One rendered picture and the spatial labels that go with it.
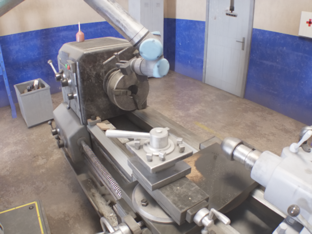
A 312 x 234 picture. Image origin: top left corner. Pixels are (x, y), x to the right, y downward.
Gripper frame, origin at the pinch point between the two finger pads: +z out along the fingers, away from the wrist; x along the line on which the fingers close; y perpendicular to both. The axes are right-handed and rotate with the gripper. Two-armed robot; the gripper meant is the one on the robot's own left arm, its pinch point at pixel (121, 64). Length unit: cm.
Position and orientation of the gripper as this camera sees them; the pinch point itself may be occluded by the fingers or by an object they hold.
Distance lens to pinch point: 132.0
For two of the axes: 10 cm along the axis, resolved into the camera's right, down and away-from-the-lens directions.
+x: -6.5, 6.0, -4.7
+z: -7.0, -2.3, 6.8
